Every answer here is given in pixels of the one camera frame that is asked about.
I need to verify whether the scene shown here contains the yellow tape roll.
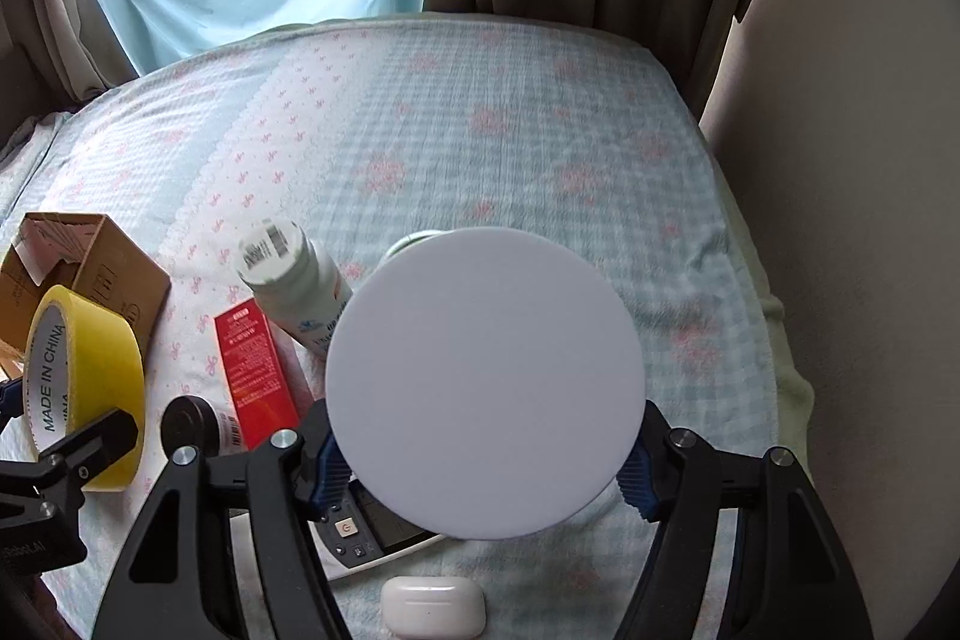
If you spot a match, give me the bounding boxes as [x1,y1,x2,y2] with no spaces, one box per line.
[23,284,145,453]

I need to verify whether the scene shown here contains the black lidded small jar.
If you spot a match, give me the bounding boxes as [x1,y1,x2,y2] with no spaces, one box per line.
[160,395,244,456]

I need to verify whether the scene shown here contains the white pill bottle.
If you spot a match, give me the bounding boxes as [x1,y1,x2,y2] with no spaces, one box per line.
[235,220,352,360]

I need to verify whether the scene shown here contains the white lidded round jar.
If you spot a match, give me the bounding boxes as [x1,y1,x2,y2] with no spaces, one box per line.
[325,227,646,541]

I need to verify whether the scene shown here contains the pale green round tin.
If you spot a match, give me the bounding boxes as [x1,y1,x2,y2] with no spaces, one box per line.
[379,229,444,266]

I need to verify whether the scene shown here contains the white electronic thermometer device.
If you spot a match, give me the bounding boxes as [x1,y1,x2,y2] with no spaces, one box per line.
[313,477,444,581]

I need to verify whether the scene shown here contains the red carton box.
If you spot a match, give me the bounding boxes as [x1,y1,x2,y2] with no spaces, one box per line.
[215,299,301,450]

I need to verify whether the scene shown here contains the brown cardboard box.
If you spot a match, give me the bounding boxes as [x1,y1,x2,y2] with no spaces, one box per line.
[2,213,171,378]

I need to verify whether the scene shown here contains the white earbuds case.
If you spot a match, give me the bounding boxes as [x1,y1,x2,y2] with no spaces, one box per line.
[381,576,487,640]

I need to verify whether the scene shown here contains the checked floral bed sheet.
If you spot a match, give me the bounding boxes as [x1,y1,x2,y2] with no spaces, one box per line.
[0,11,815,640]

